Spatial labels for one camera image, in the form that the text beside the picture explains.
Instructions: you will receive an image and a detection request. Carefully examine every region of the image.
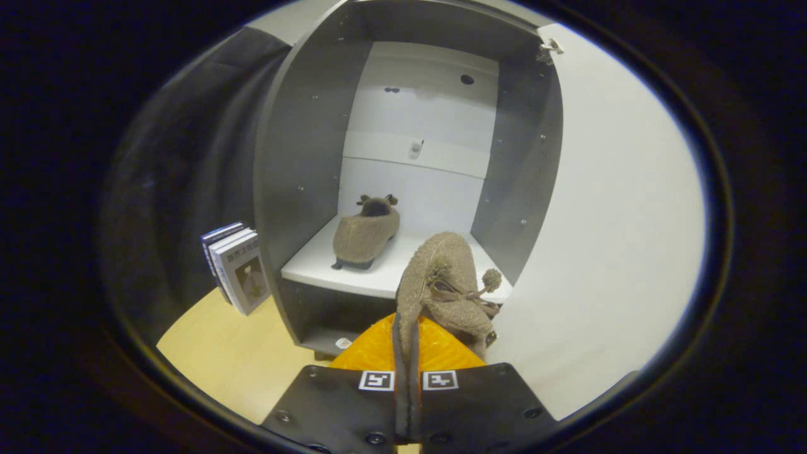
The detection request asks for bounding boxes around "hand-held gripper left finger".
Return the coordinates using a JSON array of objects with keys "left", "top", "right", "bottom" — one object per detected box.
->
[{"left": 260, "top": 313, "right": 409, "bottom": 454}]

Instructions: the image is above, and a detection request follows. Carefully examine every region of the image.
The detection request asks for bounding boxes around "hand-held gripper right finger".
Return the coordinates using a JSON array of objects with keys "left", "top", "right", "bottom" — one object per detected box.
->
[{"left": 409, "top": 313, "right": 559, "bottom": 454}]

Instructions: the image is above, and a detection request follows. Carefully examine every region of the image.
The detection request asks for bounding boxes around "brown fuzzy shoe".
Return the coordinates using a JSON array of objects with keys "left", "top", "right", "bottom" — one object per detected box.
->
[
  {"left": 332, "top": 194, "right": 402, "bottom": 271},
  {"left": 395, "top": 231, "right": 505, "bottom": 442}
]

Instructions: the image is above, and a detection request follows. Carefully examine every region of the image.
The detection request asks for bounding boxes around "grey shoe cabinet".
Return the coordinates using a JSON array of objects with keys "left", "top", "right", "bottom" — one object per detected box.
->
[{"left": 252, "top": 0, "right": 565, "bottom": 361}]

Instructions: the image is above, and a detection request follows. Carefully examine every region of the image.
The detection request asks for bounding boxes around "white shoe cabinet door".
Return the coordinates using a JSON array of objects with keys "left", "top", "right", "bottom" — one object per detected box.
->
[{"left": 485, "top": 22, "right": 707, "bottom": 422}]

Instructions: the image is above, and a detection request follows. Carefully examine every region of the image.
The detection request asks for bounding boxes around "metal door hinge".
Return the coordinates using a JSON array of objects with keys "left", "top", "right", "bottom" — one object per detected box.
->
[{"left": 536, "top": 38, "right": 565, "bottom": 65}]

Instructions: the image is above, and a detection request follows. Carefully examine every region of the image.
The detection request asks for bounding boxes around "white and blue book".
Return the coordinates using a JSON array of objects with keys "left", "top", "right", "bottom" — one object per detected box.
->
[
  {"left": 207, "top": 228, "right": 256, "bottom": 303},
  {"left": 200, "top": 222, "right": 245, "bottom": 297},
  {"left": 214, "top": 232, "right": 272, "bottom": 316}
]

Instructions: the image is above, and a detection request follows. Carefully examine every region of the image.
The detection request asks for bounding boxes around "black backdrop cloth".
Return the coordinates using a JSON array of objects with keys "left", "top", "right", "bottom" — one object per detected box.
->
[{"left": 101, "top": 26, "right": 297, "bottom": 344}]

